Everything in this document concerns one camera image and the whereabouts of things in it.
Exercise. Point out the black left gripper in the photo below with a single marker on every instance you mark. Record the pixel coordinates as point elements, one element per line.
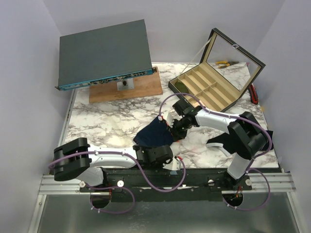
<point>159,166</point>

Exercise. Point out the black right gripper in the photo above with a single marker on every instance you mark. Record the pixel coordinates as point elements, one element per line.
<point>176,132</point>

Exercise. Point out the navy orange underwear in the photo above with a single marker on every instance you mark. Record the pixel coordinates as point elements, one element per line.
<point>155,134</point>

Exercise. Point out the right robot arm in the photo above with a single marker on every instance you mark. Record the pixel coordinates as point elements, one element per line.
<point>226,123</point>

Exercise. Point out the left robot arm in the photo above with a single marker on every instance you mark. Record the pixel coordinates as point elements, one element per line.
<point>79,160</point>

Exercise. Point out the cream rolled underwear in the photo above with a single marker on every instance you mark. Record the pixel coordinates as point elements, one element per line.
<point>195,104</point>

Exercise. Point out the green rolled underwear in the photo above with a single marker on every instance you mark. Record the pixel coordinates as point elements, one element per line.
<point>181,87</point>

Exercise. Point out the black white underwear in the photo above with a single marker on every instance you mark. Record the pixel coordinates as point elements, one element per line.
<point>245,144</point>

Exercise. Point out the wooden board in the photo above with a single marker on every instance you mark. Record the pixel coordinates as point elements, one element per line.
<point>137,87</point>

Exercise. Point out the black compartment organizer box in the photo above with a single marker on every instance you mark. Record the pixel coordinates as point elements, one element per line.
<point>219,89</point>

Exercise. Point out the red black utility knife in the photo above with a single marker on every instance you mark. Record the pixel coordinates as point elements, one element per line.
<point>253,94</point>

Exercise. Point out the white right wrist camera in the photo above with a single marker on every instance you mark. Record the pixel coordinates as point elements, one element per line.
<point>167,117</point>

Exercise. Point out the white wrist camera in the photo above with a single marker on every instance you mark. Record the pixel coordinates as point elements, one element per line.
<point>167,117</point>
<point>172,164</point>

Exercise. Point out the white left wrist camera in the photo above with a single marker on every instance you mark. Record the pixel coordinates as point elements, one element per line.
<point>172,164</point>

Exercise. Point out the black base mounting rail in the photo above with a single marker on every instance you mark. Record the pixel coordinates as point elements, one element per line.
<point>198,184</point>

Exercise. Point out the metal switch stand bracket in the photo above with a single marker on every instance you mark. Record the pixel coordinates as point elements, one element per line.
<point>126,84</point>

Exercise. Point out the yellow handled pliers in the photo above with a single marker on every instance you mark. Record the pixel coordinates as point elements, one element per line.
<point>224,64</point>

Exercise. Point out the grey network switch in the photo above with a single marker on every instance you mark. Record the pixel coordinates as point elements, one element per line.
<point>108,54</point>

